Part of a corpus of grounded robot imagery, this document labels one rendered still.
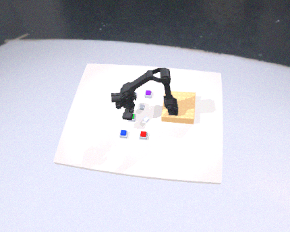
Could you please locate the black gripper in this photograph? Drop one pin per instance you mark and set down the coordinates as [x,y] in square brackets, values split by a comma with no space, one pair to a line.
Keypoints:
[129,110]

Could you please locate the red button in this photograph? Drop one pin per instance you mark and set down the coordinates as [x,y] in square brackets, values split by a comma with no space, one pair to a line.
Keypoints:
[143,135]

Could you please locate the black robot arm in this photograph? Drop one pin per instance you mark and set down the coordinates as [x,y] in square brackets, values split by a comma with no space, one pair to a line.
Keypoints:
[127,91]

